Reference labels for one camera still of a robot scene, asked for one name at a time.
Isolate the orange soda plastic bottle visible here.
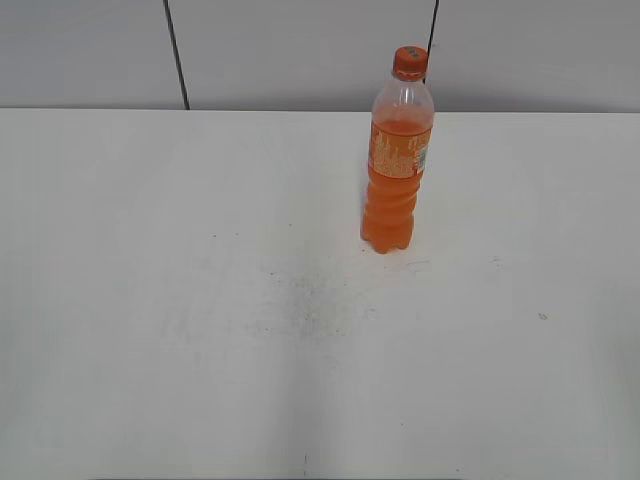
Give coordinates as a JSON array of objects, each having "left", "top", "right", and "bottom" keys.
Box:
[{"left": 361, "top": 75, "right": 434, "bottom": 254}]

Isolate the orange bottle cap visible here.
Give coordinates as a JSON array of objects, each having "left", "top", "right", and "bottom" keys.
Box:
[{"left": 392, "top": 45, "right": 429, "bottom": 81}]

